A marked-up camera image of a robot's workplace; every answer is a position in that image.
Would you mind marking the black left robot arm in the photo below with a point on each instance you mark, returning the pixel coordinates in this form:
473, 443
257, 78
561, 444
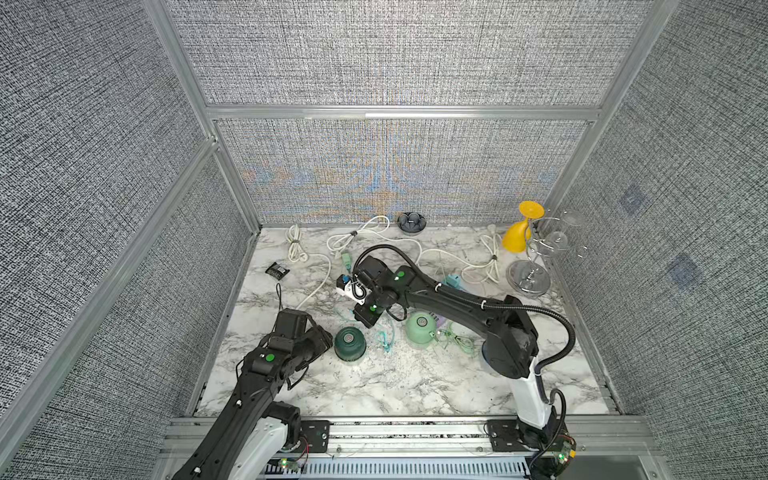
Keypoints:
263, 372

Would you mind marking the yellow plastic goblet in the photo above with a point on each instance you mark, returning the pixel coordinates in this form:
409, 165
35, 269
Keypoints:
517, 235

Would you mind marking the chrome wire glass rack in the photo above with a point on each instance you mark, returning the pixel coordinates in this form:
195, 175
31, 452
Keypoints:
531, 276

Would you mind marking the green usb wall adapter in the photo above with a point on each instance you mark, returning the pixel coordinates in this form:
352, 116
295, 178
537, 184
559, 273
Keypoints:
347, 261

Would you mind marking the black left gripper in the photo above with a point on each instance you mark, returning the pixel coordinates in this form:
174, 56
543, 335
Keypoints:
321, 341

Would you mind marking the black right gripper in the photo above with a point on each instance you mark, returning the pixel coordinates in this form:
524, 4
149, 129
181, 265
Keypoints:
366, 318

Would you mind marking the dark green meat grinder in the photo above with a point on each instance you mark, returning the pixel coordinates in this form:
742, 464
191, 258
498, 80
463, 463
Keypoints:
349, 344

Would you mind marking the small black packet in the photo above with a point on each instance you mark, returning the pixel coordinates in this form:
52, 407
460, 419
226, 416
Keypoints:
277, 271

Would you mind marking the light green meat grinder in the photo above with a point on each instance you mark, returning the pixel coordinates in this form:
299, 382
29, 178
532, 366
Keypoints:
420, 329

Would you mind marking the purple power strip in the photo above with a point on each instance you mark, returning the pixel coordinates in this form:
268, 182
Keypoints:
440, 321

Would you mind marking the teal usb wall adapter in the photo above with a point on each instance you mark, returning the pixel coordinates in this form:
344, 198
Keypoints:
454, 281

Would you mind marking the clear wine glass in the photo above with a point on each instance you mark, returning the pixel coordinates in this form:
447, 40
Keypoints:
556, 242

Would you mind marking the black grinder blade lid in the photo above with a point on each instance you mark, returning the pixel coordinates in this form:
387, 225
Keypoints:
411, 223

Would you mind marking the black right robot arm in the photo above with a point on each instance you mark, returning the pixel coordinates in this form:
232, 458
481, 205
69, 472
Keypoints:
384, 276

